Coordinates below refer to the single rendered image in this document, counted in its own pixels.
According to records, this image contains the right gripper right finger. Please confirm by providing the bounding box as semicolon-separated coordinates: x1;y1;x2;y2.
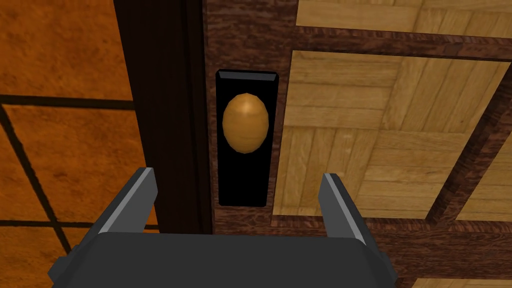
318;172;367;246

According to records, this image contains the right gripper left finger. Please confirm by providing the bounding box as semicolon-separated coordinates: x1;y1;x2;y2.
97;167;159;236

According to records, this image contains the wooden panelled door leaf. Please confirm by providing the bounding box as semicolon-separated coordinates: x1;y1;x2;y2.
203;0;512;288

